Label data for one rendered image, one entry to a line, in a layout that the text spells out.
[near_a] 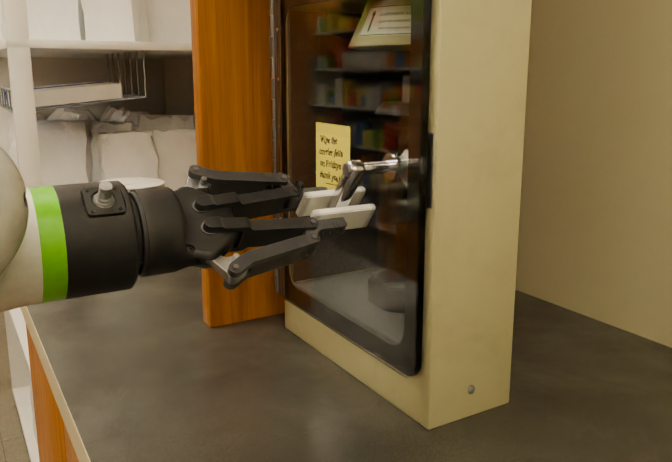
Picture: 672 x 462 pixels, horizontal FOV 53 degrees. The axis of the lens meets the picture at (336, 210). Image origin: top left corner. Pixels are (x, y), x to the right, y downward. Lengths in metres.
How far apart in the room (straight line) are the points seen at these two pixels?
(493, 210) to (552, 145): 0.43
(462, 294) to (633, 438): 0.22
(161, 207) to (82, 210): 0.06
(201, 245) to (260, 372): 0.28
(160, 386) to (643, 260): 0.66
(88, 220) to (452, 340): 0.36
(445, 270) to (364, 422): 0.18
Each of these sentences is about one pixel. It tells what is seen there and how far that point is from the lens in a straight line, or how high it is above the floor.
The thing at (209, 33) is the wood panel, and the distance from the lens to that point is 0.90.
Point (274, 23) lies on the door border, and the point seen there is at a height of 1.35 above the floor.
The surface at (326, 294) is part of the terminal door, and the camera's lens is 0.80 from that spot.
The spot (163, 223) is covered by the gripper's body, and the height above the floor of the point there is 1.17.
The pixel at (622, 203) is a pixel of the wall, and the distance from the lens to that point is 1.02.
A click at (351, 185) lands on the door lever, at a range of 0.63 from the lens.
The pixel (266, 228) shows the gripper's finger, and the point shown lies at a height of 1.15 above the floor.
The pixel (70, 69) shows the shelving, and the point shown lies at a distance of 2.75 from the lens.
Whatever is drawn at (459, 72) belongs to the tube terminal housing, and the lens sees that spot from 0.63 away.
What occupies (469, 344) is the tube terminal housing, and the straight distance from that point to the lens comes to 0.70.
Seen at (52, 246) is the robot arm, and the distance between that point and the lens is 0.53.
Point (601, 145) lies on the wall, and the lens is 1.04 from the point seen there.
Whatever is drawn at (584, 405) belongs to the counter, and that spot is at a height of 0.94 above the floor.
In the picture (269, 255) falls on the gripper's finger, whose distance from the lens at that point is 0.59.
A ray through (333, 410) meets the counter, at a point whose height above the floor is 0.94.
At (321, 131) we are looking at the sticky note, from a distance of 0.77.
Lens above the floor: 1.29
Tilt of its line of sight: 12 degrees down
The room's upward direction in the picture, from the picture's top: straight up
